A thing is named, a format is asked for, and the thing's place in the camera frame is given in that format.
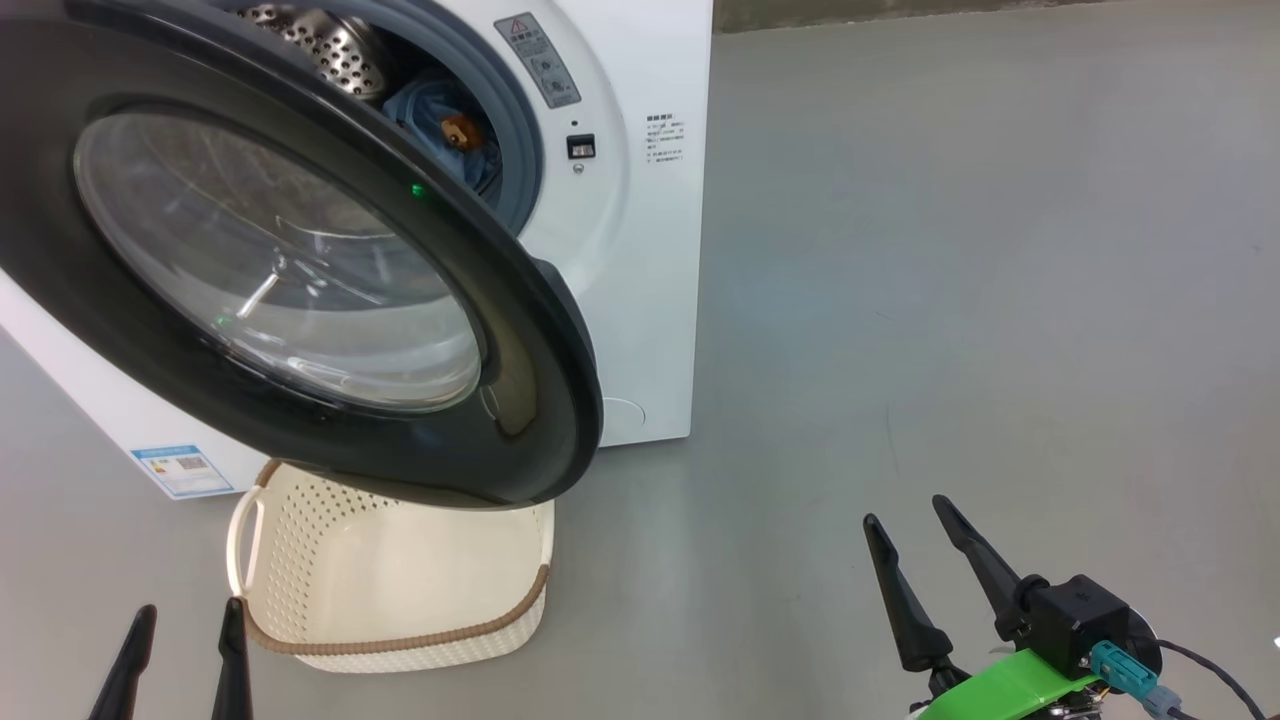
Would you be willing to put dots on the cream perforated laundry basket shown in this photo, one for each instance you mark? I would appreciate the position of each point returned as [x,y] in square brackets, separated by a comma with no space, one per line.
[400,590]

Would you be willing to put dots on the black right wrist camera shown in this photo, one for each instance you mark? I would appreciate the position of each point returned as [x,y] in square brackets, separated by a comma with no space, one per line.
[1075,620]

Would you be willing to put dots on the round white filter cover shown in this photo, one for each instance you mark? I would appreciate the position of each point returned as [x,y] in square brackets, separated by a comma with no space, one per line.
[625,420]

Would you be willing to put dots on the blue energy label sticker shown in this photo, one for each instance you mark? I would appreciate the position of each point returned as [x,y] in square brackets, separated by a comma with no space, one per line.
[182,470]

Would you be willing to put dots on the black round washer door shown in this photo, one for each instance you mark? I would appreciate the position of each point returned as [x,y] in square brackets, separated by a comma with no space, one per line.
[520,380]

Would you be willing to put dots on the blue cartoon print garment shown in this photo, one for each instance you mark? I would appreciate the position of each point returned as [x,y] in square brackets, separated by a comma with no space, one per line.
[430,110]

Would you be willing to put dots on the black text instruction sticker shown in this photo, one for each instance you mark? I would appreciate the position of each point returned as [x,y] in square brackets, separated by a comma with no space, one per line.
[665,138]

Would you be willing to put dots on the grey rubber door gasket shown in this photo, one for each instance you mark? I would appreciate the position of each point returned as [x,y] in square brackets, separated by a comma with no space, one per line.
[515,150]

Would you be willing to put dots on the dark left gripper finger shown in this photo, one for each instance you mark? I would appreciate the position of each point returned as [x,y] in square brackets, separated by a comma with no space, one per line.
[234,670]
[128,670]

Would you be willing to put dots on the black door lock latch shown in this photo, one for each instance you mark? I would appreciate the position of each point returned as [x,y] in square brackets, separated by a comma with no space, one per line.
[581,147]

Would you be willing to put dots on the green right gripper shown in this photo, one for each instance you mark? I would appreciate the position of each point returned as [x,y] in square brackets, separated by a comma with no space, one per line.
[1000,695]

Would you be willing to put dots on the white front-load washing machine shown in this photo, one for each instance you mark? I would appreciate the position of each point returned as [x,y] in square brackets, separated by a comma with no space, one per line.
[650,300]

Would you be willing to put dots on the stainless steel washing machine drum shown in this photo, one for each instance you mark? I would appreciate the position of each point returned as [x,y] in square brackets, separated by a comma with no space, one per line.
[330,50]

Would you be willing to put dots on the grey warning sticker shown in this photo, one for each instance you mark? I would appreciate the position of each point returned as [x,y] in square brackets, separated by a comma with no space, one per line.
[540,60]

